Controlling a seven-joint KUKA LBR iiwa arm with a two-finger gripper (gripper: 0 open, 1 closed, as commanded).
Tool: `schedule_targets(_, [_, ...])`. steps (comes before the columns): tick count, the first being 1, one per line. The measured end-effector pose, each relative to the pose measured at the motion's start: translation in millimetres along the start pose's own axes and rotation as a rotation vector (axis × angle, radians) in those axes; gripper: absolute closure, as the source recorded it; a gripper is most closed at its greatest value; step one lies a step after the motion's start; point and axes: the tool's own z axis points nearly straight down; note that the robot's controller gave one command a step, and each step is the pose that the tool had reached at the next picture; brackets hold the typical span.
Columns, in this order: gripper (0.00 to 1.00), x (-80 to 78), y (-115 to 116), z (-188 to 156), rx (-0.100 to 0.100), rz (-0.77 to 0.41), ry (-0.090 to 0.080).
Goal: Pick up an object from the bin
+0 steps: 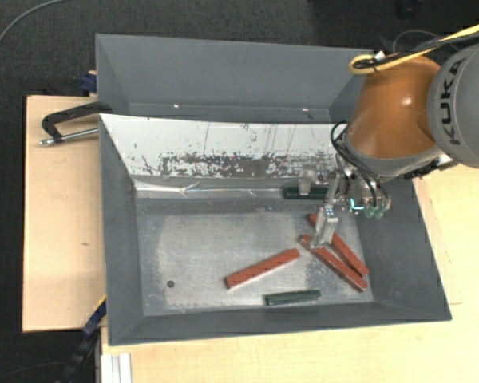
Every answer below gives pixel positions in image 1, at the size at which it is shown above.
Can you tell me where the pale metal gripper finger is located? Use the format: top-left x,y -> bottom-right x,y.
310,207 -> 340,251
298,168 -> 325,196

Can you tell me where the dark green flat block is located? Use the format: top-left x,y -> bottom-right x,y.
263,289 -> 323,307
283,185 -> 331,201

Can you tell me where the red-brown flat block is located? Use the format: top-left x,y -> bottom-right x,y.
299,234 -> 369,294
307,212 -> 371,278
224,247 -> 301,291

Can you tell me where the grey metal bin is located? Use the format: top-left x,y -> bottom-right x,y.
94,33 -> 453,346

